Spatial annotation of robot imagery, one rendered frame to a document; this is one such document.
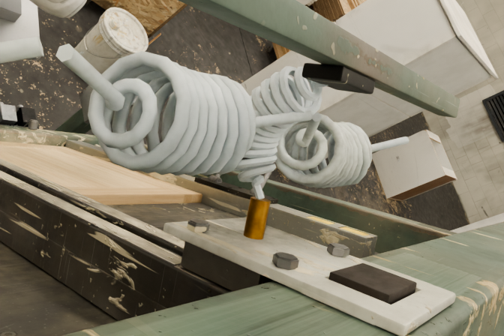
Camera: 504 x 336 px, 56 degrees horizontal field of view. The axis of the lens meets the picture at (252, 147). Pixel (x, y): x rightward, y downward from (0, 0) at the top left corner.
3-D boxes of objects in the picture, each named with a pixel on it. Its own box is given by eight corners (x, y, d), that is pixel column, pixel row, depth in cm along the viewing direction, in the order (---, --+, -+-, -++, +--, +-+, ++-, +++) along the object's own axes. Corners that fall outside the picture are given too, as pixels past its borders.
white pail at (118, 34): (111, 52, 305) (157, 10, 280) (116, 91, 294) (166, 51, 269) (65, 34, 281) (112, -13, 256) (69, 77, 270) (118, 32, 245)
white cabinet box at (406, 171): (385, 160, 617) (438, 136, 579) (401, 201, 595) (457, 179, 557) (370, 154, 583) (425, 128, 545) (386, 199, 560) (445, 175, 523)
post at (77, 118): (4, 182, 214) (100, 106, 175) (6, 195, 212) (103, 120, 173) (-9, 182, 210) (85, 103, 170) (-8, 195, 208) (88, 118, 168)
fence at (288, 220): (79, 154, 142) (81, 141, 142) (373, 257, 85) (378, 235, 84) (64, 153, 138) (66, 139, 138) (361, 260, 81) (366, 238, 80)
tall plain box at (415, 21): (285, 115, 452) (464, 12, 360) (302, 173, 429) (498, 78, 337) (220, 92, 384) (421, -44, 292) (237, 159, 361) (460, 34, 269)
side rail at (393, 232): (141, 175, 162) (147, 144, 162) (486, 297, 96) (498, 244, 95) (127, 175, 158) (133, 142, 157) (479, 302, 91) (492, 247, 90)
